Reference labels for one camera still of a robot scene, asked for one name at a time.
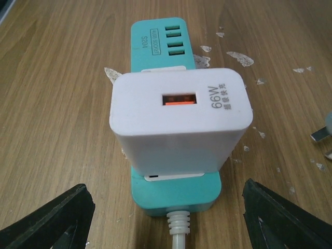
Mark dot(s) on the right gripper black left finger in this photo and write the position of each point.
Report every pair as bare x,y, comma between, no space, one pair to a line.
63,222

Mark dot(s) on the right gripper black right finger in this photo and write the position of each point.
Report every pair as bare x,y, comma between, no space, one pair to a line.
274,222

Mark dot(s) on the white 66W USB charger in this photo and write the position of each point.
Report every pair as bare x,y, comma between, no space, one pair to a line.
179,122

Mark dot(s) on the teal power strip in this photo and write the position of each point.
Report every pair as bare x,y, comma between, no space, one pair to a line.
160,43

